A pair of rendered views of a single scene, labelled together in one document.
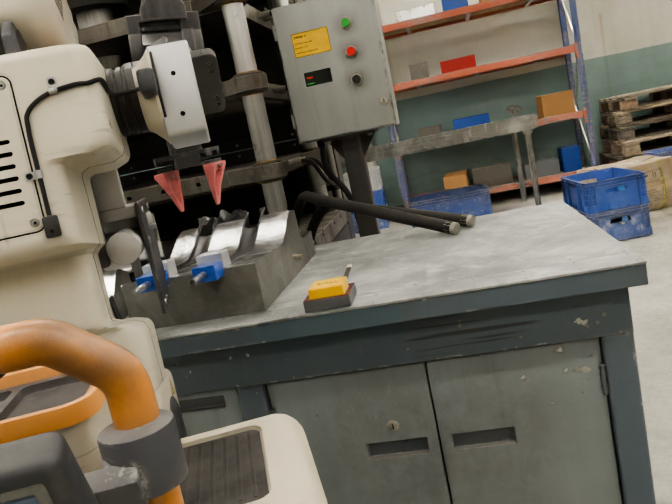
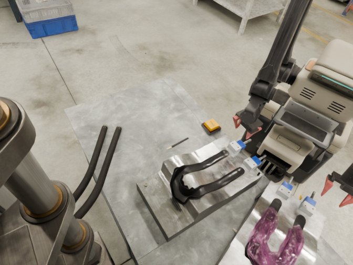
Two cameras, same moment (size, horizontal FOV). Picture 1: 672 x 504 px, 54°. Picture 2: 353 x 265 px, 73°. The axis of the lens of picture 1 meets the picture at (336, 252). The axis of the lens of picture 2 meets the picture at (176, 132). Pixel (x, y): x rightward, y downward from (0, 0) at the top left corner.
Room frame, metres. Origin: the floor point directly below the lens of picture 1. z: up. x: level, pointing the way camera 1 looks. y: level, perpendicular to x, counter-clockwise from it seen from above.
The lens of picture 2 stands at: (1.91, 0.45, 1.79)
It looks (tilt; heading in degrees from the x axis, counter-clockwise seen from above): 50 degrees down; 220
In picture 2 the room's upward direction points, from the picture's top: 9 degrees clockwise
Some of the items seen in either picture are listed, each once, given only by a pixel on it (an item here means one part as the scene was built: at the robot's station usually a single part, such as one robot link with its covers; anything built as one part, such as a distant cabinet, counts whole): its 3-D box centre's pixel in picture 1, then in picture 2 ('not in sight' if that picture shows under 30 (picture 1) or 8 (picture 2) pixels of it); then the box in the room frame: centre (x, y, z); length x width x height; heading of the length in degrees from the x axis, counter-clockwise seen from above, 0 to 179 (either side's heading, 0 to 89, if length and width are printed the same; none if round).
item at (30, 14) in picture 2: not in sight; (45, 7); (0.83, -2.93, 0.28); 0.61 x 0.41 x 0.15; 169
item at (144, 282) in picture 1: (150, 282); (256, 161); (1.17, 0.34, 0.89); 0.13 x 0.05 x 0.05; 169
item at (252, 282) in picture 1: (231, 257); (201, 179); (1.42, 0.22, 0.87); 0.50 x 0.26 x 0.14; 169
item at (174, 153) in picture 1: (183, 142); (251, 114); (1.18, 0.22, 1.12); 0.10 x 0.07 x 0.07; 79
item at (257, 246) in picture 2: not in sight; (277, 238); (1.40, 0.58, 0.90); 0.26 x 0.18 x 0.08; 6
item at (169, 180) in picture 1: (182, 184); (248, 129); (1.19, 0.24, 1.05); 0.07 x 0.07 x 0.09; 79
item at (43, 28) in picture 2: not in sight; (50, 20); (0.83, -2.93, 0.11); 0.61 x 0.41 x 0.22; 169
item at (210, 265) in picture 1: (206, 273); (240, 144); (1.15, 0.23, 0.89); 0.13 x 0.05 x 0.05; 169
